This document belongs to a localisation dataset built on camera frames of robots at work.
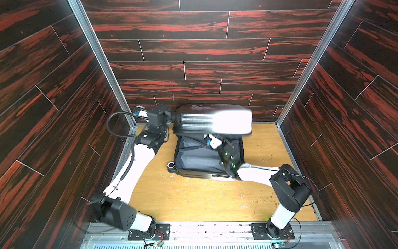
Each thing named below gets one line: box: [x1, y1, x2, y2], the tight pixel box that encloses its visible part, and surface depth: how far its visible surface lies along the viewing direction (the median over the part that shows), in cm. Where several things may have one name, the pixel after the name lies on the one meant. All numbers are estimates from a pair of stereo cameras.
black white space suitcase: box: [167, 104, 253, 181], surface depth 73 cm
